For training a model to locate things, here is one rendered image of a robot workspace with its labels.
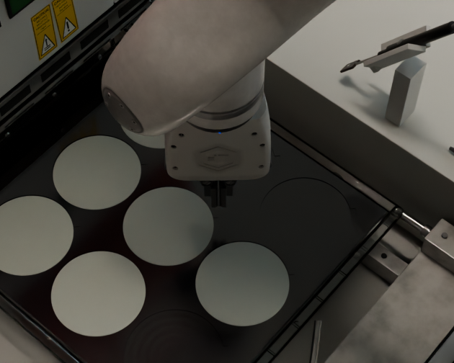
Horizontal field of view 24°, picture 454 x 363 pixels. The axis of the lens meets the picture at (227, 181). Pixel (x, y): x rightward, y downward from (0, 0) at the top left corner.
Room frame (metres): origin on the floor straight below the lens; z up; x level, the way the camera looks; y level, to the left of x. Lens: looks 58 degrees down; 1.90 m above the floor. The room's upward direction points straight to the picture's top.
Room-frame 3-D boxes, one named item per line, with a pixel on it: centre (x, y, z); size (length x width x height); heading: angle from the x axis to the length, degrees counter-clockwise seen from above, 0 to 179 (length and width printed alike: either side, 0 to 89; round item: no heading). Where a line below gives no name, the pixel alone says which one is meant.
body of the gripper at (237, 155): (0.58, 0.01, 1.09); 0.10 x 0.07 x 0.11; 91
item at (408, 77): (0.69, -0.18, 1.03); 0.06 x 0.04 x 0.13; 49
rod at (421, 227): (0.58, -0.21, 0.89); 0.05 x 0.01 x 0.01; 49
